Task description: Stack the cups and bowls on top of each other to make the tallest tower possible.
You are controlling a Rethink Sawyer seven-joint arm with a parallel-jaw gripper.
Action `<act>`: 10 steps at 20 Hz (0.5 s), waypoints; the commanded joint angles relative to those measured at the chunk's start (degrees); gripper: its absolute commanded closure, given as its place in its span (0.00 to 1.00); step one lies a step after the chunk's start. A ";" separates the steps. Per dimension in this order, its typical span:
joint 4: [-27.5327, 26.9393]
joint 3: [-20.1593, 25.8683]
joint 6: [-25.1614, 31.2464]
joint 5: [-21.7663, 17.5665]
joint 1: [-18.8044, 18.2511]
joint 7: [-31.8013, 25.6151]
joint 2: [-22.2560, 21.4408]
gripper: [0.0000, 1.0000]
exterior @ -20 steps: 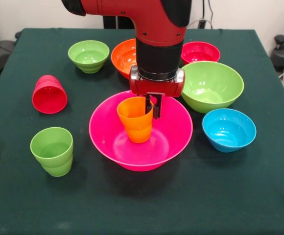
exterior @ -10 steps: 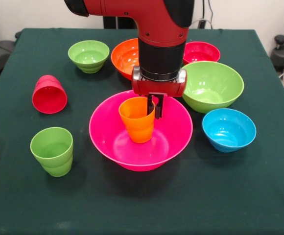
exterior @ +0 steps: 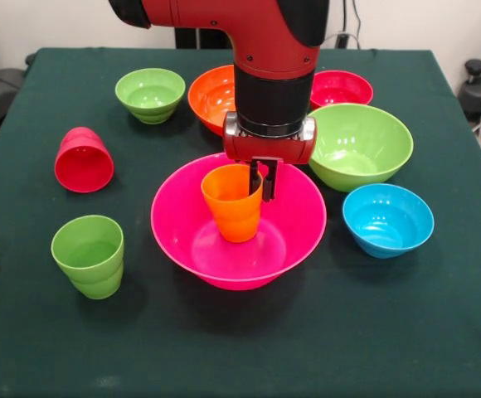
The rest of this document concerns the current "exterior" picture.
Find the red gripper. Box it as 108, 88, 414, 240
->
222, 111, 318, 202

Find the orange cup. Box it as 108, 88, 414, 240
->
200, 163, 264, 244

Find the large pink bowl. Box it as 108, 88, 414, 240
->
150, 152, 328, 291

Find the red cup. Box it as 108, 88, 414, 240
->
54, 126, 115, 194

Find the large orange bowl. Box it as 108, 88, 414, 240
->
187, 65, 237, 137

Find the large green bowl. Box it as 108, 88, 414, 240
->
308, 103, 415, 193

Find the small red bowl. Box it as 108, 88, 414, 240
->
309, 70, 375, 110

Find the small blue bowl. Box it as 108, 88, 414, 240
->
341, 182, 435, 260

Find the small green bowl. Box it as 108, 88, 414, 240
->
114, 67, 187, 125

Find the dark green tablecloth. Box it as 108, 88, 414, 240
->
0, 46, 481, 398

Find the green cup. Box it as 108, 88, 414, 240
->
51, 215, 125, 301

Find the black office chair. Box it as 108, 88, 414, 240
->
0, 28, 38, 133

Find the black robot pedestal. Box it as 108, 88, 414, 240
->
173, 25, 236, 50

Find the black wall cable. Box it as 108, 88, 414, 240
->
350, 0, 364, 36

